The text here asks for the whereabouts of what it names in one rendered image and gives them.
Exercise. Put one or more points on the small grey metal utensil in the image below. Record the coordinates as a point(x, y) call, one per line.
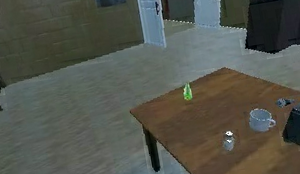
point(283, 101)

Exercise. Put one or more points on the white mug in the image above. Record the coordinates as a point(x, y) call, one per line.
point(259, 120)

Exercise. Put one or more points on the green glass bottle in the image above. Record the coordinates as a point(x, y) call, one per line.
point(187, 93)

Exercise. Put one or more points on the clear glass salt shaker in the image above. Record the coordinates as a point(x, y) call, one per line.
point(228, 142)

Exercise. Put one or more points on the dark kitchen counter cabinet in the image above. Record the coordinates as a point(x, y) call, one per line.
point(289, 22)

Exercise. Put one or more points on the brown wooden table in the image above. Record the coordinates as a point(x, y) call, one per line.
point(204, 123)

